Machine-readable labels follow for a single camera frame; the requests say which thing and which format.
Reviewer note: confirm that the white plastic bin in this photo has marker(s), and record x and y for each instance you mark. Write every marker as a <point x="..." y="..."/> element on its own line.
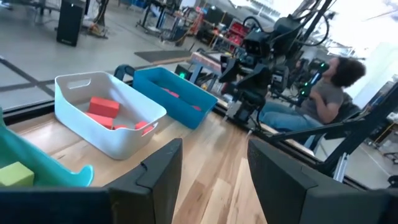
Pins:
<point x="102" y="140"/>

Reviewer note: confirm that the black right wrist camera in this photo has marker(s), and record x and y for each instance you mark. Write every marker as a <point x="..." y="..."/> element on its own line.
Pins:
<point x="256" y="43"/>

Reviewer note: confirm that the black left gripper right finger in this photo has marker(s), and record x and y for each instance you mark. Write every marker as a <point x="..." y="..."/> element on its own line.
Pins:
<point x="280" y="186"/>

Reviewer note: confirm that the green wooden block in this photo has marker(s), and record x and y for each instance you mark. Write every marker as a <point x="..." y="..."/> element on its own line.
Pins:
<point x="15" y="175"/>

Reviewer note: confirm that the orange long block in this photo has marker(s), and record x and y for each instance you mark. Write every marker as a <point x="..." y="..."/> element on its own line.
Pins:
<point x="104" y="106"/>
<point x="99" y="119"/>

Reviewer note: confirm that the black tower box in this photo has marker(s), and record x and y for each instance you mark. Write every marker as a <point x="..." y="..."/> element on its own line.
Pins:
<point x="70" y="21"/>

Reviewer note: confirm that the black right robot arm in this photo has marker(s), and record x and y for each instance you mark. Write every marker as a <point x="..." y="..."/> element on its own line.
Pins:
<point x="289" y="31"/>

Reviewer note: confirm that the blue plastic bin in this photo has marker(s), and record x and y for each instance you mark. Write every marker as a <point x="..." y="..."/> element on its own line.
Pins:
<point x="180" y="109"/>

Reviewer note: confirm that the person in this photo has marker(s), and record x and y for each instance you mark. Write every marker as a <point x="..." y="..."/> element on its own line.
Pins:
<point x="323" y="96"/>

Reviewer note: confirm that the blue-grey metal table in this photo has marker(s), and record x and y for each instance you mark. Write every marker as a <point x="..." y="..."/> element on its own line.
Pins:
<point x="203" y="60"/>

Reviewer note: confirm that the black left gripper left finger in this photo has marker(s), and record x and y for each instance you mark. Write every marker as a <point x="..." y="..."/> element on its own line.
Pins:
<point x="149" y="193"/>

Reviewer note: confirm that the red long block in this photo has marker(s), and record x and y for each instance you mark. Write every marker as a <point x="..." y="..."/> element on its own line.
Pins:
<point x="171" y="92"/>
<point x="196" y="108"/>

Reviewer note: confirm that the orange cube block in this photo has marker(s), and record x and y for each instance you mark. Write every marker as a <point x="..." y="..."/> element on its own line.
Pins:
<point x="141" y="125"/>

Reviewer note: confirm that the green plastic bin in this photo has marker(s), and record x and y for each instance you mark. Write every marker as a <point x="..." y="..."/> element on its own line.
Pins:
<point x="37" y="161"/>

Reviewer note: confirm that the black clamp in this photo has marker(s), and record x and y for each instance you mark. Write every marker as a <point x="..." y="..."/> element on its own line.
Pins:
<point x="124" y="70"/>

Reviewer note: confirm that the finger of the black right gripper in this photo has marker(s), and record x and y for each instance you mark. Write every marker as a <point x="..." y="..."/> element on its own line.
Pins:
<point x="230" y="70"/>
<point x="258" y="81"/>

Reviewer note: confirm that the red tool cabinet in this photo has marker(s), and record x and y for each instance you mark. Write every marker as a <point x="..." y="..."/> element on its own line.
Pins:
<point x="237" y="32"/>

